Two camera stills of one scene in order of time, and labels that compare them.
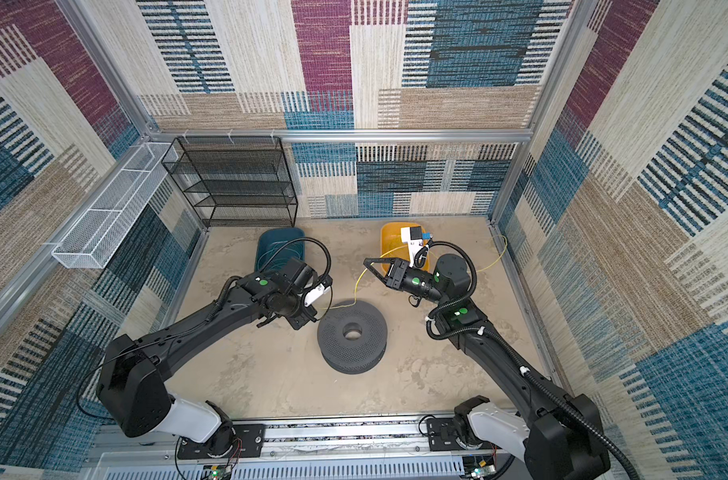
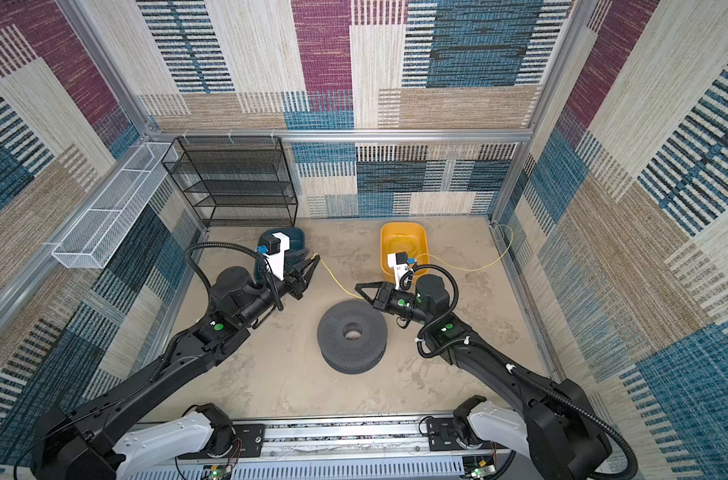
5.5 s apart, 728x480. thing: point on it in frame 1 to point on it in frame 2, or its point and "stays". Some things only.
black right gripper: x=395 y=276 to x=383 y=296
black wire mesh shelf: x=235 y=181 stays
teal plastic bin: x=271 y=239 stays
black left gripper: x=307 y=316 to x=292 y=283
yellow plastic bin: x=393 y=248 stays
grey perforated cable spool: x=346 y=355 stays
